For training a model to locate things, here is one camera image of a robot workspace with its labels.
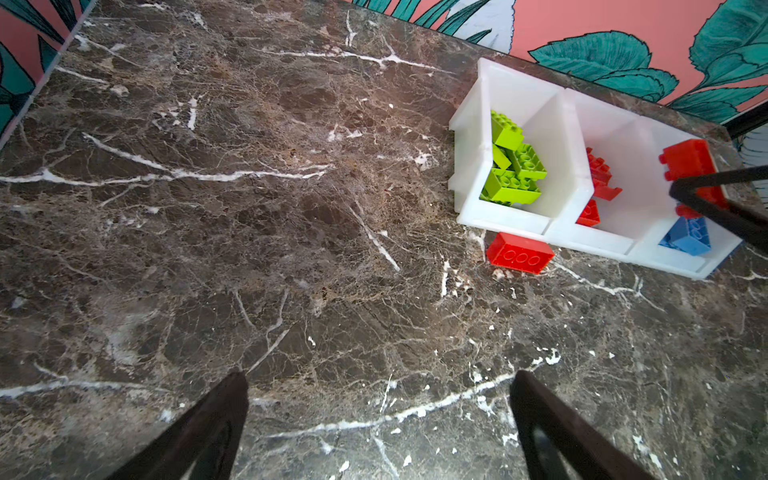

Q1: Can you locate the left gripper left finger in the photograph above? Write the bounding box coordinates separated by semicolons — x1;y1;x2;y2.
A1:
109;371;249;479

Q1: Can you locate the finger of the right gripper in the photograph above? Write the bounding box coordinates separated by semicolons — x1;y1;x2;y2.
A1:
668;165;768;253

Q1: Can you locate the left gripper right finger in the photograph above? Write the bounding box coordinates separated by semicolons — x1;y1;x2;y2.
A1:
509;370;652;479

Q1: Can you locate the red brick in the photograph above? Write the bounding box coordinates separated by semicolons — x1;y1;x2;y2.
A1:
586;148;622;201
659;139;728;209
577;199;601;227
486;233;555;275

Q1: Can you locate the blue brick bottom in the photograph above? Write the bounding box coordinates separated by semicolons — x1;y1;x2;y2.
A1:
659;217;711;256

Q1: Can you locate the white three-compartment bin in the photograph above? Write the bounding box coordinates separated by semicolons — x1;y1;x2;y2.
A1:
448;59;740;279

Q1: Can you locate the green brick bottom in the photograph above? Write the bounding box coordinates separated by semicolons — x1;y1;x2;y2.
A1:
480;168;541;206

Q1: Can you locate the green brick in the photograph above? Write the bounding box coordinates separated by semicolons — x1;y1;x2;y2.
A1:
491;110;525;151
480;168;541;206
509;143;548;181

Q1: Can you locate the right black frame post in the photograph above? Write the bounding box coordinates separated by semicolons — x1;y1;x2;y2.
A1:
723;101;768;139

